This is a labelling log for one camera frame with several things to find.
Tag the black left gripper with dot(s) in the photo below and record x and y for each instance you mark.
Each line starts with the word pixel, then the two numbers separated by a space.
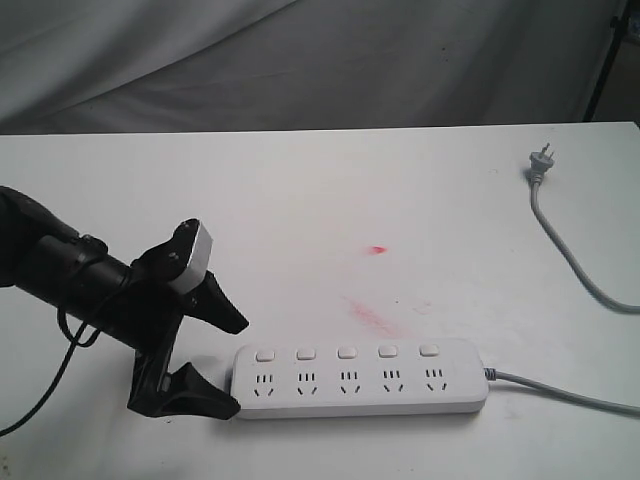
pixel 158 313

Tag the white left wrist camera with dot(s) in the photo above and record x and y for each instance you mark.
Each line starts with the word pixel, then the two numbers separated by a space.
pixel 197 263

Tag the grey backdrop cloth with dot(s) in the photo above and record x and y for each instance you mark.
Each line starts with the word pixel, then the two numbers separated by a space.
pixel 70 67

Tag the white five-socket power strip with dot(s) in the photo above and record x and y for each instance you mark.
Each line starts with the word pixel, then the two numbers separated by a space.
pixel 365 378

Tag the black stand in background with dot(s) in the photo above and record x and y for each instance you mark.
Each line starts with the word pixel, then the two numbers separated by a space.
pixel 618 28

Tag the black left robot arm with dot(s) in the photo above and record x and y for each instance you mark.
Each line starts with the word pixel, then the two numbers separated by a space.
pixel 74 273

